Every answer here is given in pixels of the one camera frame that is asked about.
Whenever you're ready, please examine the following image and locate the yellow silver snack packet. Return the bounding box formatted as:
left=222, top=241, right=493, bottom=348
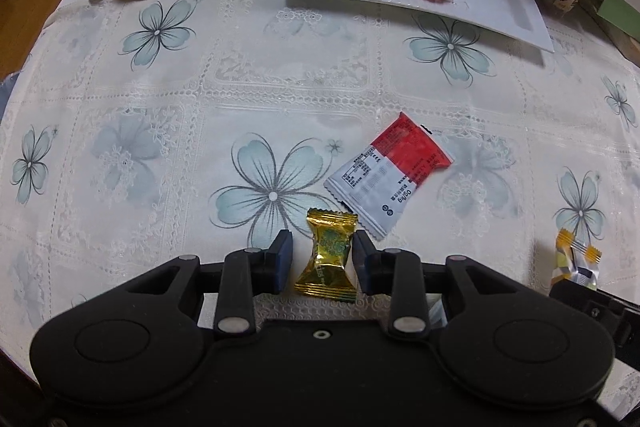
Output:
left=551, top=229, right=602, bottom=289

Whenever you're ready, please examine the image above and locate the gold candy wrapper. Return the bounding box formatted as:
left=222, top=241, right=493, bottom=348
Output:
left=294, top=208, right=358, bottom=303

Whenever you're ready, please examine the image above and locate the red white snack packet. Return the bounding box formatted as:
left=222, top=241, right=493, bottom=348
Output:
left=323, top=113, right=454, bottom=241

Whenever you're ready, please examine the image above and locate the white floral tablecloth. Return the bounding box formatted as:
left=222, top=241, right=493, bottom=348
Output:
left=0, top=0, right=640, bottom=417

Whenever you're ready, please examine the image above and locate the desk calendar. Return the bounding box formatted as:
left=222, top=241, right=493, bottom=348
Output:
left=598, top=0, right=640, bottom=41

